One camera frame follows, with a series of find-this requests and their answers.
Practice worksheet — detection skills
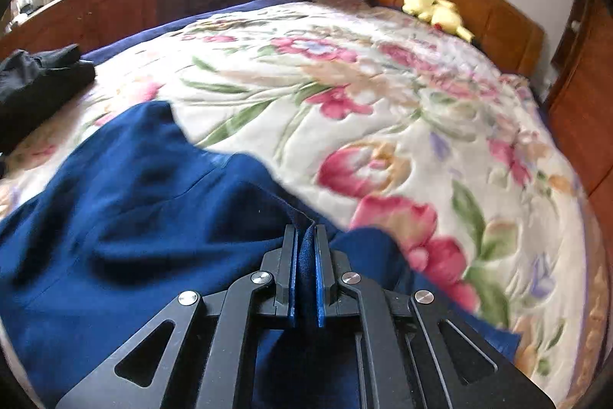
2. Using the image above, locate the wooden wardrobe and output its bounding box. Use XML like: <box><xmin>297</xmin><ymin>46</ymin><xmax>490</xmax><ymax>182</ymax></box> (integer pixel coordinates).
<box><xmin>546</xmin><ymin>0</ymin><xmax>613</xmax><ymax>200</ymax></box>

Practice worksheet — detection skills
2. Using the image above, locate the yellow plush toy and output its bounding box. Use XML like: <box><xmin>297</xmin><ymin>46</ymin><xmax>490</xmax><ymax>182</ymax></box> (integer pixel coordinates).
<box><xmin>401</xmin><ymin>0</ymin><xmax>476</xmax><ymax>43</ymax></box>

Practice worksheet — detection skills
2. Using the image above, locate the black clothes pile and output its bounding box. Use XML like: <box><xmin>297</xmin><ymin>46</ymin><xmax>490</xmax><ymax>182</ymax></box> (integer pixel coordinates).
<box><xmin>0</xmin><ymin>44</ymin><xmax>97</xmax><ymax>154</ymax></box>

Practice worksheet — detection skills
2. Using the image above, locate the dark blue bed sheet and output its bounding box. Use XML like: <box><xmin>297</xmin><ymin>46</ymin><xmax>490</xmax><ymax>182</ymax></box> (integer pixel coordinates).
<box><xmin>81</xmin><ymin>0</ymin><xmax>313</xmax><ymax>58</ymax></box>

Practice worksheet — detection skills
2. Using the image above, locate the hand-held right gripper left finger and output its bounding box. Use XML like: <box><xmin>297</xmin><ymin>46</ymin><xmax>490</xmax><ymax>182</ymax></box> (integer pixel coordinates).
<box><xmin>55</xmin><ymin>224</ymin><xmax>300</xmax><ymax>409</ymax></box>

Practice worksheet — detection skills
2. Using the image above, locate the wooden bed headboard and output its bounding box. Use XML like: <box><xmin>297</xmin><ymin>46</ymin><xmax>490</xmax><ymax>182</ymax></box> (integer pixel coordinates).
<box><xmin>341</xmin><ymin>0</ymin><xmax>546</xmax><ymax>77</ymax></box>

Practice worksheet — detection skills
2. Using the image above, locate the blue suit jacket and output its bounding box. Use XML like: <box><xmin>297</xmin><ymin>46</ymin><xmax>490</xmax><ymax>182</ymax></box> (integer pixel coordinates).
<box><xmin>0</xmin><ymin>100</ymin><xmax>523</xmax><ymax>409</ymax></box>

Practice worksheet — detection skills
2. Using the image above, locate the floral quilted blanket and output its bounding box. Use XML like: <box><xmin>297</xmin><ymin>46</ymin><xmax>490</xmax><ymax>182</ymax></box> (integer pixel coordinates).
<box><xmin>0</xmin><ymin>0</ymin><xmax>600</xmax><ymax>400</ymax></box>

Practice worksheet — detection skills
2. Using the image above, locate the long wooden cabinet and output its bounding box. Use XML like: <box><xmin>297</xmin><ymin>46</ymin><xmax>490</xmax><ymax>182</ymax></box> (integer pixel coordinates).
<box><xmin>0</xmin><ymin>0</ymin><xmax>284</xmax><ymax>55</ymax></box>

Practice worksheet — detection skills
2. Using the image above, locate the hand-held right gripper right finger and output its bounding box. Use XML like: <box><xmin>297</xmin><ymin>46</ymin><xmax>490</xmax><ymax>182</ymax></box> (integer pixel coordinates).
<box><xmin>313</xmin><ymin>224</ymin><xmax>559</xmax><ymax>409</ymax></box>

